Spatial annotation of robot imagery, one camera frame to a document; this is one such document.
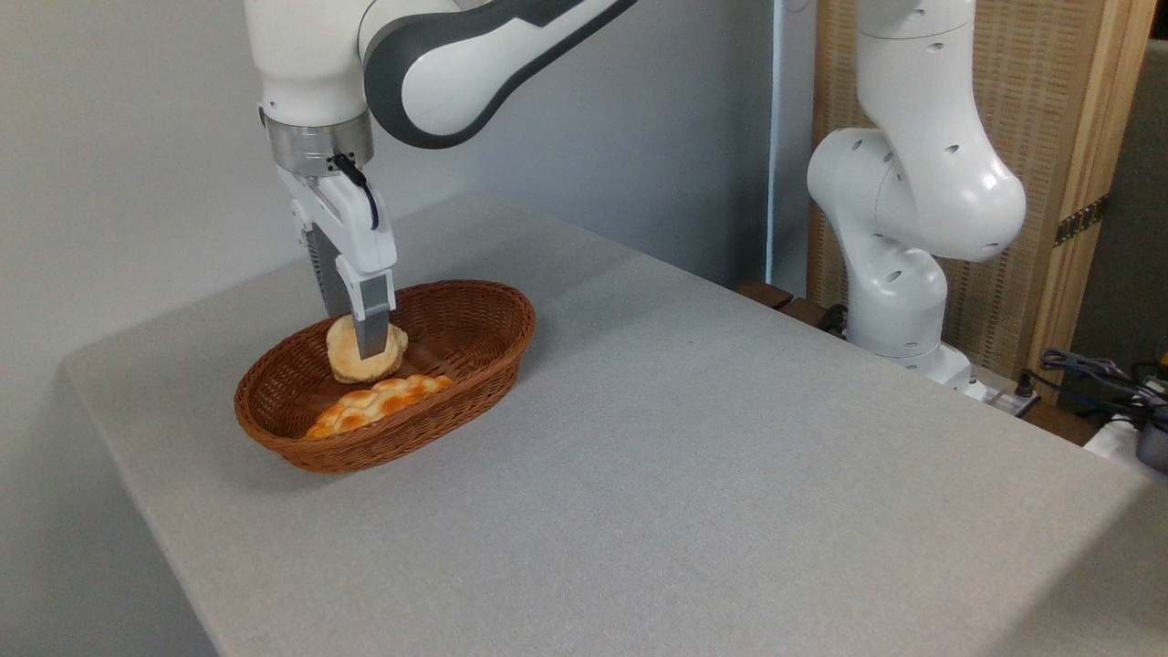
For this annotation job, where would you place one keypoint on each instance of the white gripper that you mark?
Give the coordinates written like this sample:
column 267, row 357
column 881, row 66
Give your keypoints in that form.
column 351, row 228

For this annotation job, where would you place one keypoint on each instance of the round knotted bread roll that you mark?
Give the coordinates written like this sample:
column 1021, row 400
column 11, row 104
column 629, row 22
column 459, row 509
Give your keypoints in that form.
column 344, row 356

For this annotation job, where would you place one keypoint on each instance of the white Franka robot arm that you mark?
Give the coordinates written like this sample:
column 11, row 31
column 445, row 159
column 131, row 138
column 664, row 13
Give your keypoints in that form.
column 922, row 182

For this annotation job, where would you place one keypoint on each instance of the long braided bread loaf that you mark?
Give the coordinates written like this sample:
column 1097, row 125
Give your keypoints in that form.
column 374, row 406

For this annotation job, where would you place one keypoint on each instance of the brown woven wicker basket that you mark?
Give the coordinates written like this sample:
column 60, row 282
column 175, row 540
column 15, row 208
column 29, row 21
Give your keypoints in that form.
column 474, row 347

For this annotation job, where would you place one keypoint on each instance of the grey tablecloth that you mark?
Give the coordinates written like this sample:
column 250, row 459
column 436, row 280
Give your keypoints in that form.
column 730, row 474

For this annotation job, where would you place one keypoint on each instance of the brown wooden base board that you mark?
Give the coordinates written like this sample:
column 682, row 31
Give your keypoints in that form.
column 776, row 299

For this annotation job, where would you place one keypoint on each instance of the white vertical pole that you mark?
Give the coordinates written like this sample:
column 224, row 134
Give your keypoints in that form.
column 777, row 137

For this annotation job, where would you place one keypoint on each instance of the wood framed rattan screen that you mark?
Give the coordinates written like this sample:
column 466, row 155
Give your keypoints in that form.
column 1049, row 91

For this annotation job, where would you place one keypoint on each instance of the metal screen hinge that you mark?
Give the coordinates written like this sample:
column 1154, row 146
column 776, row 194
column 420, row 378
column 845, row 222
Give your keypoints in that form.
column 1081, row 221

